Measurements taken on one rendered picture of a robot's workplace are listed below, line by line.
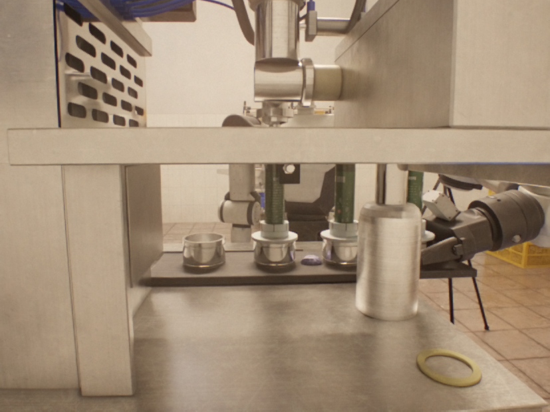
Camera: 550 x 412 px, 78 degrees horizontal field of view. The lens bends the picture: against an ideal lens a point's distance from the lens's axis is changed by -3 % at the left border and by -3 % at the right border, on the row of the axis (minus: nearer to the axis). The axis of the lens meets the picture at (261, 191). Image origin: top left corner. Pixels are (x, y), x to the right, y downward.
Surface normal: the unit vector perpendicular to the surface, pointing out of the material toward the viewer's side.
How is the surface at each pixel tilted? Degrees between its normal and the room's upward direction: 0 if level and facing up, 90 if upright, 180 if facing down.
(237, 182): 93
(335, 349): 0
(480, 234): 90
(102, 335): 90
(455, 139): 90
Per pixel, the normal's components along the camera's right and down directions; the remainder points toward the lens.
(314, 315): 0.00, -0.99
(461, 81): 0.05, 0.11
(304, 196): -0.33, 0.15
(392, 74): -1.00, 0.01
